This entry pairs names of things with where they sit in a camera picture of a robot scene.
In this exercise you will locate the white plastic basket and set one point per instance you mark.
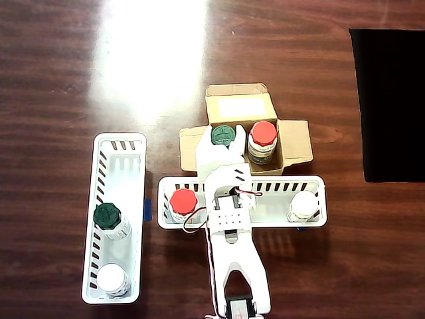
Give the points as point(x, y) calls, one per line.
point(116, 172)
point(275, 202)

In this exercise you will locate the black mat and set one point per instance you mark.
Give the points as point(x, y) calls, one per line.
point(391, 106)

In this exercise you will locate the green cap white bottle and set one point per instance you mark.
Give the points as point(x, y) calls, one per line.
point(107, 216)
point(223, 134)

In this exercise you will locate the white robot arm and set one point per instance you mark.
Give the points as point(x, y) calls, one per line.
point(237, 256)

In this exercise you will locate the brown cardboard box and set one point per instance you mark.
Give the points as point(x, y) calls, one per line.
point(239, 96)

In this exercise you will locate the red cap white bottle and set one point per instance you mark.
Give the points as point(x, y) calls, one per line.
point(263, 133)
point(183, 201)

